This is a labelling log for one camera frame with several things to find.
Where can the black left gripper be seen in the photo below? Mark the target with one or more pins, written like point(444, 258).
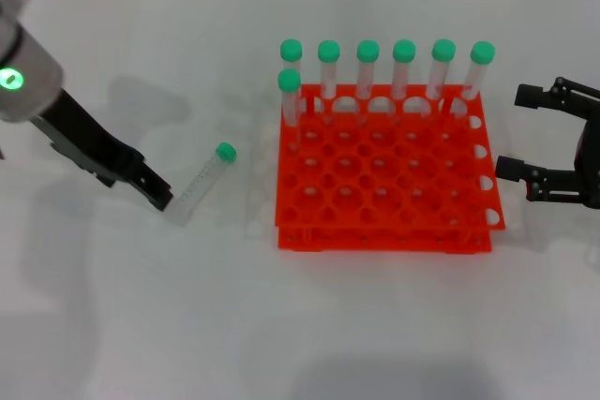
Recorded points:
point(89, 137)

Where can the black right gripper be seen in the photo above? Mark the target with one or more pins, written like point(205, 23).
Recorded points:
point(591, 161)

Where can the clear green-capped test tube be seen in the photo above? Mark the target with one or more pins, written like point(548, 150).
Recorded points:
point(482, 52)
point(201, 180)
point(289, 80)
point(291, 49)
point(404, 50)
point(328, 51)
point(443, 49)
point(368, 50)

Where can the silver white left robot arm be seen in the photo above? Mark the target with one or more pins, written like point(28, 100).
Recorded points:
point(28, 67)

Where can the orange test tube rack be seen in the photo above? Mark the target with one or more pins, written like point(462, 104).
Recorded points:
point(389, 212)

